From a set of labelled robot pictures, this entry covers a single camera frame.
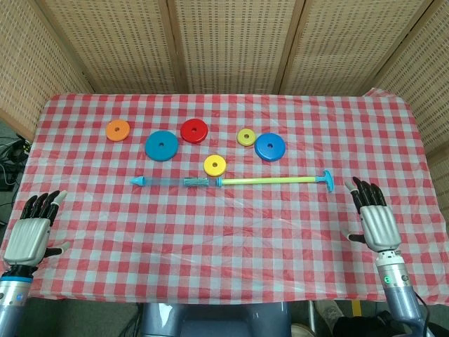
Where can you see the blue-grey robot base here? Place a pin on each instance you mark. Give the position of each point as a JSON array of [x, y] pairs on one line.
[[214, 321]]

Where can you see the large teal disc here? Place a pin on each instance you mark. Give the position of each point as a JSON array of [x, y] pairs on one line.
[[156, 151]]

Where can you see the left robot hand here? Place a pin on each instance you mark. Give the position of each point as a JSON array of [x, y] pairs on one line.
[[28, 242]]

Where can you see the orange disc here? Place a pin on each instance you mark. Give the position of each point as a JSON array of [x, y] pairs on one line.
[[114, 135]]

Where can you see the red disc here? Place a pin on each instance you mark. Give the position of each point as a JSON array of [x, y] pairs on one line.
[[187, 135]]

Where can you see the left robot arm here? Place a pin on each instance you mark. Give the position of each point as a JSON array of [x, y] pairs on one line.
[[12, 302]]

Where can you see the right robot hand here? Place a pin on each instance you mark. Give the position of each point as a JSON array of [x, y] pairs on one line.
[[380, 228]]

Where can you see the yellow disc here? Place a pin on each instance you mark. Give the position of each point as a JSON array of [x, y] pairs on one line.
[[209, 170]]

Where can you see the white shoe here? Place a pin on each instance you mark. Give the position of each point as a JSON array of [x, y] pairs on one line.
[[331, 312]]

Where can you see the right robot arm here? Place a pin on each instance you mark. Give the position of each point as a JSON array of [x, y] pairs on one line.
[[398, 291]]

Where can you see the red checkered tablecloth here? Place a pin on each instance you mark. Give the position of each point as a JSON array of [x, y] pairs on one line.
[[224, 267]]

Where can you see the small yellow-green disc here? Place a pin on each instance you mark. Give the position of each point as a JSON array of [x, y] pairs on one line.
[[241, 140]]

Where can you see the blue disc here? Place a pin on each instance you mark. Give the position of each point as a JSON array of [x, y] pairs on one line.
[[264, 152]]

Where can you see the green and blue water squirter tube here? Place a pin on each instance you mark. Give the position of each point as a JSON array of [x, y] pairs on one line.
[[196, 182]]

